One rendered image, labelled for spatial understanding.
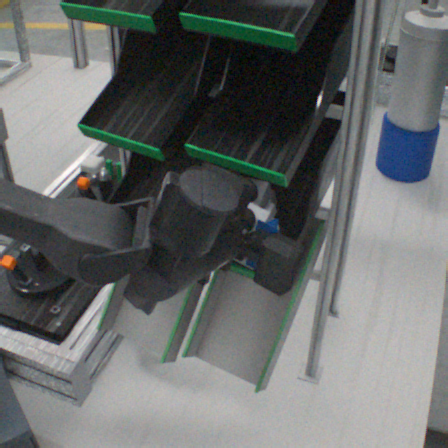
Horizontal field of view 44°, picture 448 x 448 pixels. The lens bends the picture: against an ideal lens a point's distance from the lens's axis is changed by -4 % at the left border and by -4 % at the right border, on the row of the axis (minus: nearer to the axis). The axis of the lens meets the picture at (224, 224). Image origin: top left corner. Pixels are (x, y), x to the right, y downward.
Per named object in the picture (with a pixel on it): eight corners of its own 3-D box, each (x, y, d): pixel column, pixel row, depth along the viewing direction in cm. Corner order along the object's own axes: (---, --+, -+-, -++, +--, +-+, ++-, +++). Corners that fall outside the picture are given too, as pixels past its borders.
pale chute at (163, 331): (175, 362, 89) (162, 363, 85) (110, 329, 95) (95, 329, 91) (240, 196, 90) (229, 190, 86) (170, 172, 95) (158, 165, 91)
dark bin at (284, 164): (286, 189, 64) (277, 150, 58) (188, 157, 69) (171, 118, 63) (372, 24, 74) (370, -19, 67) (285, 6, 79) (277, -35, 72)
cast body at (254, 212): (254, 271, 71) (243, 248, 65) (225, 255, 73) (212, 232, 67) (288, 217, 73) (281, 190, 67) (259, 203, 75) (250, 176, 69)
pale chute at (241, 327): (266, 390, 85) (257, 393, 81) (193, 355, 90) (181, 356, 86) (333, 217, 86) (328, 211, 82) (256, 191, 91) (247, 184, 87)
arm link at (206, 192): (73, 279, 52) (113, 181, 45) (86, 223, 58) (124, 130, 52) (186, 313, 55) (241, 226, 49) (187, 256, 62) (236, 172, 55)
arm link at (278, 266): (253, 323, 56) (269, 272, 54) (115, 242, 64) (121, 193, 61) (291, 292, 63) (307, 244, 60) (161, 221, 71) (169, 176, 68)
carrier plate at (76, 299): (64, 343, 97) (61, 335, 95) (-39, 304, 103) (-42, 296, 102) (127, 257, 114) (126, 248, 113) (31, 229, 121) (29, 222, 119)
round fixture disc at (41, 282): (53, 308, 100) (51, 300, 99) (-6, 287, 104) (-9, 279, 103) (92, 259, 111) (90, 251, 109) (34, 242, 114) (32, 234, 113)
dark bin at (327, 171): (278, 290, 74) (269, 266, 68) (193, 255, 79) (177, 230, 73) (358, 127, 84) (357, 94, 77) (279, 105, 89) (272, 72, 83)
